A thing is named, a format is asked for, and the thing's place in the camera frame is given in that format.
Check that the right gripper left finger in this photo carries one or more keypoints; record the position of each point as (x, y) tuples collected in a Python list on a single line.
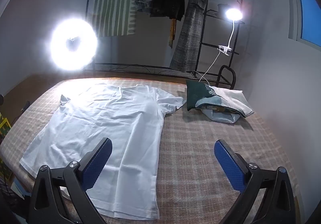
[(47, 204)]

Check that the blue window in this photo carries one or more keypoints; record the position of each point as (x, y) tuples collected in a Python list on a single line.
[(310, 21)]

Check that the light blue folded garment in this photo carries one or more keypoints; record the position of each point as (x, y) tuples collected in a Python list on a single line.
[(218, 111)]

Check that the ring light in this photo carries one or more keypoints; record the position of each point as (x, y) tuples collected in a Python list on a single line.
[(73, 44)]

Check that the hanging yellow cloth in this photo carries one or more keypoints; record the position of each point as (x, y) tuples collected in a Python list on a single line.
[(172, 32)]

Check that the white t-shirt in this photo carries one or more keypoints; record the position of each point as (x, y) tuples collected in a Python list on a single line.
[(132, 118)]

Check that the dark green folded garment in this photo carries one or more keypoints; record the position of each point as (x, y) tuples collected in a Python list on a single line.
[(196, 91)]

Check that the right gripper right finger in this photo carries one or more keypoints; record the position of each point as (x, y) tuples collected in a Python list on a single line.
[(277, 205)]

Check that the white folded garment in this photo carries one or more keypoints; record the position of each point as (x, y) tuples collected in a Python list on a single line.
[(233, 99)]

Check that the white clip lamp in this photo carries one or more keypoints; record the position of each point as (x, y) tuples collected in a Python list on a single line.
[(233, 15)]

